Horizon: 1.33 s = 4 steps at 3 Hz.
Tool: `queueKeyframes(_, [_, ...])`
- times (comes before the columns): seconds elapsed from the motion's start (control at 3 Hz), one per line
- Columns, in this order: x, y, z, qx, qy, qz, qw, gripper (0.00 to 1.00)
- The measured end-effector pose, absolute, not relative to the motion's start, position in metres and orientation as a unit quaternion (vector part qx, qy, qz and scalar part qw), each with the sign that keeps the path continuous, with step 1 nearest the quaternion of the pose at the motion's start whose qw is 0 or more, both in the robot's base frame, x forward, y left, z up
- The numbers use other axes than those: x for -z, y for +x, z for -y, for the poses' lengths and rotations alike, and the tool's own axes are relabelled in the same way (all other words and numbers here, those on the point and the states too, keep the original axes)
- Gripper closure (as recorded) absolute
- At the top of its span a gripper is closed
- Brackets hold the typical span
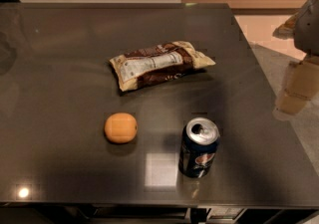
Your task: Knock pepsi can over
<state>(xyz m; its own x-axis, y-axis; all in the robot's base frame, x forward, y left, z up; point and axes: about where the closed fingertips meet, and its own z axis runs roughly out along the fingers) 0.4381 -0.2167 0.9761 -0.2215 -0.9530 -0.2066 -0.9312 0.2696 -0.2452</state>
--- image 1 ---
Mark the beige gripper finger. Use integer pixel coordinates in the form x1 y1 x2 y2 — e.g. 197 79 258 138
273 56 319 120
272 14 297 40

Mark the blue pepsi soda can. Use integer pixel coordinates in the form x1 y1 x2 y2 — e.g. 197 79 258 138
178 117 220 178

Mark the brown white snack bag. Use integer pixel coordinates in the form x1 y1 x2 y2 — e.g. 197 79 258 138
110 41 215 92

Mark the orange fruit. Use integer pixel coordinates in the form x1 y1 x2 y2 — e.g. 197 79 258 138
104 112 138 143

